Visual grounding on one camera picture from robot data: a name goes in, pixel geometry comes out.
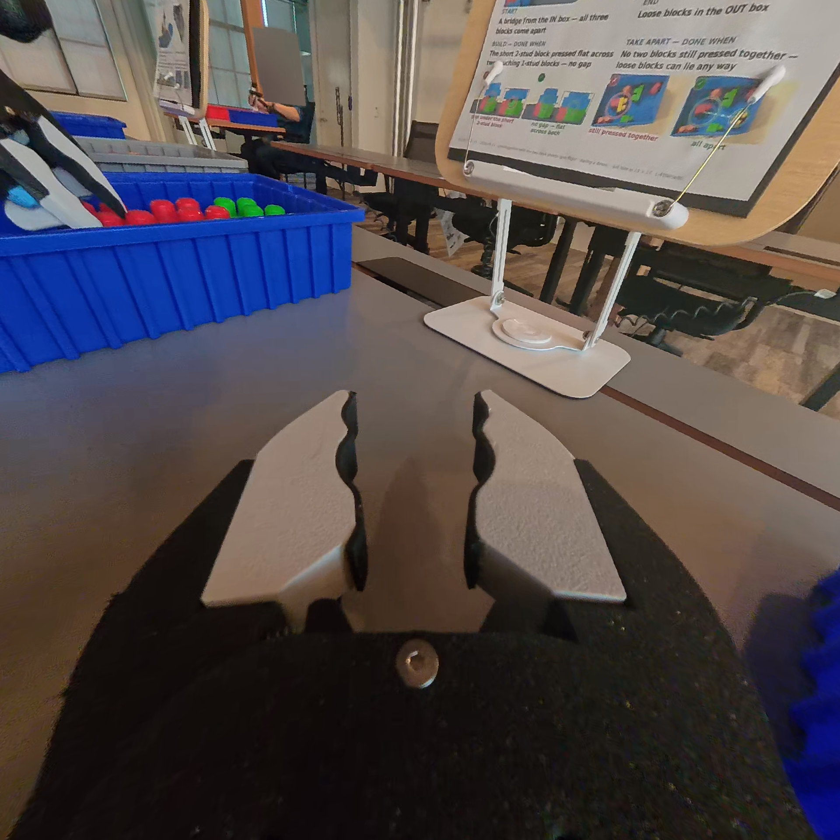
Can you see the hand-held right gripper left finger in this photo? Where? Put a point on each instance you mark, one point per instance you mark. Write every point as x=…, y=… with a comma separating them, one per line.
x=289, y=525

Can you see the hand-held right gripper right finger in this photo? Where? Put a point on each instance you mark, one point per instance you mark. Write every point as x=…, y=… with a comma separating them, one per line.
x=545, y=525

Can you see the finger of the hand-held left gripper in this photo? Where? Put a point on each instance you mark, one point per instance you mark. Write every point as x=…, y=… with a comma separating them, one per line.
x=59, y=145
x=59, y=217

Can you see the blue plastic bin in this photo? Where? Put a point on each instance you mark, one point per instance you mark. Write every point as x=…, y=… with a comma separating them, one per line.
x=250, y=118
x=171, y=289
x=814, y=709
x=85, y=126

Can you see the green building block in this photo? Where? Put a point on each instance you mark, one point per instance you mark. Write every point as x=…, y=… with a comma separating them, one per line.
x=273, y=210
x=250, y=208
x=226, y=204

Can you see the person's left hand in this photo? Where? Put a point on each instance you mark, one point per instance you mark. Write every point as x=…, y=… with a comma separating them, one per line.
x=19, y=198

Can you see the grey plastic bin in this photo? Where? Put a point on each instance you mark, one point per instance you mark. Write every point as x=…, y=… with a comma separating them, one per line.
x=158, y=155

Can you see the wooden display board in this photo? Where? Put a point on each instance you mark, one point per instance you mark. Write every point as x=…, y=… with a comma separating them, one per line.
x=197, y=53

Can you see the wooden office desk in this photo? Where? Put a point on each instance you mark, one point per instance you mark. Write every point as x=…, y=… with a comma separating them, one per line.
x=368, y=160

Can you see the instruction sheet on stand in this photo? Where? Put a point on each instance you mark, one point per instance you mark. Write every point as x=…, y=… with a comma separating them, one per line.
x=788, y=217

